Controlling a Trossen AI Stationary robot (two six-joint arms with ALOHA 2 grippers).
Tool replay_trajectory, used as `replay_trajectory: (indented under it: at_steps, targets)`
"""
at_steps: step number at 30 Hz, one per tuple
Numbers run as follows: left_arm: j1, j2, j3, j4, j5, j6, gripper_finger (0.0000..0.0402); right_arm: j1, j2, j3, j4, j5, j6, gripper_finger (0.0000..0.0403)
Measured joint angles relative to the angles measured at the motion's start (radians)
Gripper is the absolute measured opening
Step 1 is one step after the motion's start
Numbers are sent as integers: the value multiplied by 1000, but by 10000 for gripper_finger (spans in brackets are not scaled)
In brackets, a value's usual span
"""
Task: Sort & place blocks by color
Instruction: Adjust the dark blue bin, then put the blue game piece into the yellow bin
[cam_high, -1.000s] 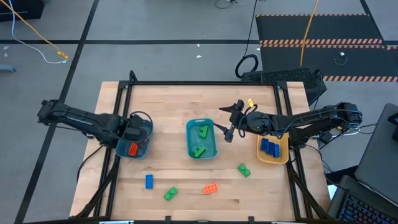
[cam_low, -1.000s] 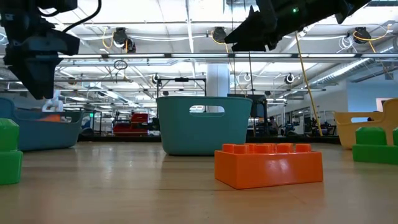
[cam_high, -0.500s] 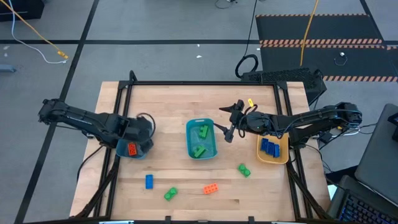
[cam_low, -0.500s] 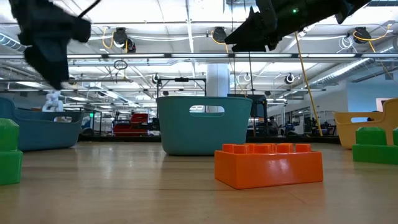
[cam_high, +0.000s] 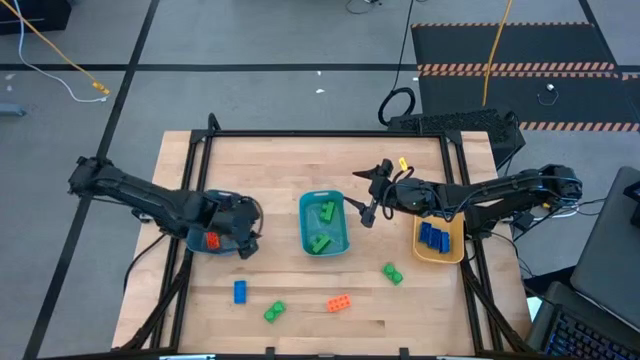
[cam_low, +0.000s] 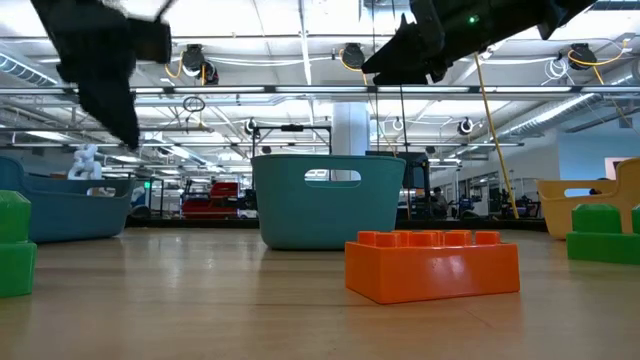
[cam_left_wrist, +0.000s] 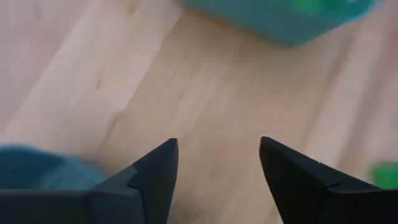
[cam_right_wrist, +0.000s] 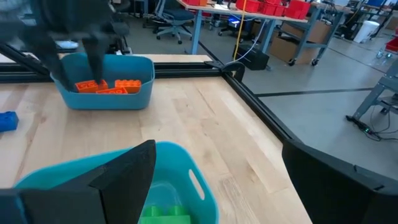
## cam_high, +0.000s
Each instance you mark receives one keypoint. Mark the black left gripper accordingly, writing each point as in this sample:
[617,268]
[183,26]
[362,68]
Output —
[235,220]

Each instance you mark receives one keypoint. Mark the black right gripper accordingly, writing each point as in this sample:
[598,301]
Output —
[387,192]

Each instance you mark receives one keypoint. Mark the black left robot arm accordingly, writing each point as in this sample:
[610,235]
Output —
[140,195]

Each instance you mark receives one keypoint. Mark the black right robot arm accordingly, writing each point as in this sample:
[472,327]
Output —
[500,192]

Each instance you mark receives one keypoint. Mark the dark blue plastic bin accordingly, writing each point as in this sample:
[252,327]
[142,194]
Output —
[197,245]

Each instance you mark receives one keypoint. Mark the teal plastic bin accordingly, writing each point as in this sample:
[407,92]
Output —
[306,225]

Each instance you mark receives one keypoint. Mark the yellow plastic bin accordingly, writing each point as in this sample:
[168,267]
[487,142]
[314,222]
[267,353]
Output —
[425,252]

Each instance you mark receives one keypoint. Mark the black mesh computer tower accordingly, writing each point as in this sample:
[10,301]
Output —
[475,122]

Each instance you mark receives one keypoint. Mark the black hazard-striped floor mat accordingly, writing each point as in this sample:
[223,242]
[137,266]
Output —
[500,45]

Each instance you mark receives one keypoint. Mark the grey flat floor object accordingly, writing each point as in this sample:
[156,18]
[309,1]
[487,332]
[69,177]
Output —
[10,110]

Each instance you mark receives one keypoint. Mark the grey laptop lid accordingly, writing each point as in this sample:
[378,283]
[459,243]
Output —
[610,260]

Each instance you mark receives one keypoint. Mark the black backlit keyboard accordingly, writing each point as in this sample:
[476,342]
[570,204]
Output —
[575,340]

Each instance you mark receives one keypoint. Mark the black device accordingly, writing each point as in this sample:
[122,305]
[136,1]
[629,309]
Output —
[634,200]

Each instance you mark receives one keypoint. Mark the black box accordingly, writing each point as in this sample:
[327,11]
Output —
[55,12]

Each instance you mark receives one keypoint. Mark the black aluminium table frame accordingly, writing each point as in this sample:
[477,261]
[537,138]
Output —
[325,133]

